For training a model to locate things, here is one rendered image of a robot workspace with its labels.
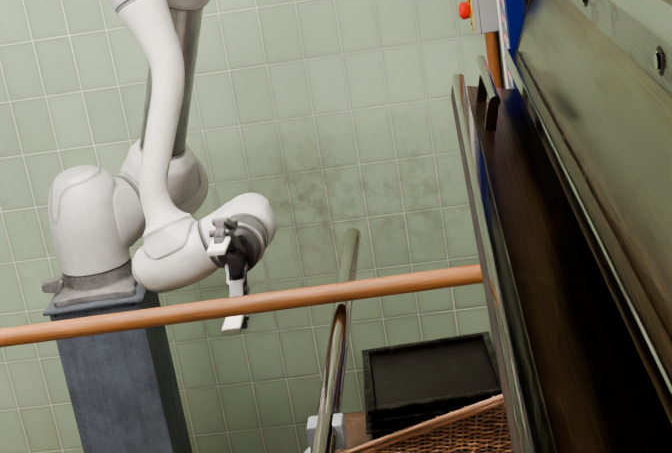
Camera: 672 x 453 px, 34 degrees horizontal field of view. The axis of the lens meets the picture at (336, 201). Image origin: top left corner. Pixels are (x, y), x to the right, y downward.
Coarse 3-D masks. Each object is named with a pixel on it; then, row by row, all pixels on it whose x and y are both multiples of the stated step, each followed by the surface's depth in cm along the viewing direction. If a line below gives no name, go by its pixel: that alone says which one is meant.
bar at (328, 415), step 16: (352, 240) 200; (352, 256) 192; (352, 272) 185; (336, 304) 172; (352, 304) 175; (336, 320) 166; (336, 336) 161; (336, 352) 155; (336, 368) 151; (336, 384) 147; (320, 400) 143; (336, 400) 143; (320, 416) 138; (336, 416) 138; (320, 432) 134; (336, 432) 136; (320, 448) 131; (336, 448) 137
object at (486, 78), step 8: (480, 56) 190; (480, 64) 184; (480, 72) 180; (488, 72) 176; (480, 80) 182; (488, 80) 170; (480, 88) 182; (488, 88) 166; (480, 96) 182; (488, 96) 163; (496, 96) 160; (488, 104) 162; (496, 104) 160; (488, 112) 163; (496, 112) 163; (488, 120) 163; (496, 120) 163; (488, 128) 163
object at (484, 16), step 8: (472, 0) 244; (480, 0) 244; (488, 0) 244; (472, 8) 245; (480, 8) 245; (488, 8) 245; (496, 8) 245; (472, 16) 246; (480, 16) 245; (488, 16) 245; (496, 16) 245; (472, 24) 249; (480, 24) 246; (488, 24) 246; (496, 24) 246; (480, 32) 246; (488, 32) 247
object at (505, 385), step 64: (512, 128) 166; (512, 192) 135; (512, 256) 114; (576, 256) 115; (576, 320) 99; (576, 384) 87; (640, 384) 88; (512, 448) 81; (576, 448) 78; (640, 448) 78
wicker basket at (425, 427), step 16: (496, 400) 208; (448, 416) 209; (464, 416) 209; (496, 416) 209; (400, 432) 211; (416, 432) 210; (480, 432) 210; (496, 432) 210; (352, 448) 212; (368, 448) 212; (384, 448) 212; (400, 448) 212; (416, 448) 212; (432, 448) 212; (448, 448) 212; (464, 448) 211; (480, 448) 211
